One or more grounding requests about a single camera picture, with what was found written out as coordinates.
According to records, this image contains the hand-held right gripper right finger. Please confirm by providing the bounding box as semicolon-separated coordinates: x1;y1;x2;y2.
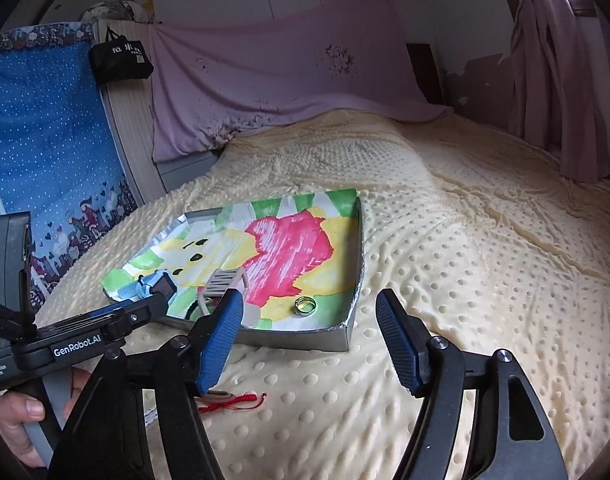
375;289;570;480

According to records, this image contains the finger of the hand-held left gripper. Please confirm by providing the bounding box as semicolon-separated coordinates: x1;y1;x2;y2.
102;293;169;341

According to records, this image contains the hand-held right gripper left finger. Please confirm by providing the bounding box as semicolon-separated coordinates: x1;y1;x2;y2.
45;289;245;480

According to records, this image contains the light blue watch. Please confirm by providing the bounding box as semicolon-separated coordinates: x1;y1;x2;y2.
105;269;179;307

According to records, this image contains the grey ribbed hair clip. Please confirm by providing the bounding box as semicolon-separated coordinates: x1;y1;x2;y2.
197;267;262;329

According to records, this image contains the colourful painted cardboard tray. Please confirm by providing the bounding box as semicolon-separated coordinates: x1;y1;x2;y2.
101;188;366;353

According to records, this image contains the person's left hand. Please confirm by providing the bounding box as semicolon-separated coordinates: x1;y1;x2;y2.
0;366;92;469

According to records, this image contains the yellow dotted blanket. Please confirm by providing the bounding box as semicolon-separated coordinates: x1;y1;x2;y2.
35;107;610;480

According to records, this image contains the wooden bed board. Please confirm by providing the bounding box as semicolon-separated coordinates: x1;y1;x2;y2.
98;19;169;207

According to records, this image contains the blue dotted quilt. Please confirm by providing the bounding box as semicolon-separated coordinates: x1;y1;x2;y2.
0;22;141;348

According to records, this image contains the black tote bag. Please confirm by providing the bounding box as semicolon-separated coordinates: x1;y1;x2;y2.
88;27;155;85

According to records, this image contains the pink bed sheet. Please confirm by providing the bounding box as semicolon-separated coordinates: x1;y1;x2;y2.
148;0;456;163

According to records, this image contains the white plastic bag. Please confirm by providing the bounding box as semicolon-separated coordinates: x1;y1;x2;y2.
125;0;159;25

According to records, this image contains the purple curtain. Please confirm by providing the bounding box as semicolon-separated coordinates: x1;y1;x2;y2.
507;0;610;184

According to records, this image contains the floral cushion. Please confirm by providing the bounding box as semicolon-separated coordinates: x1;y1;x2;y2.
82;2;136;24

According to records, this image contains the beige cord bracelet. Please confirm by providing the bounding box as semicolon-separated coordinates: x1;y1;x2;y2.
195;388;237;404

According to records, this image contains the red string bracelet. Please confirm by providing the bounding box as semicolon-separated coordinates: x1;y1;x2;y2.
199;392;269;414

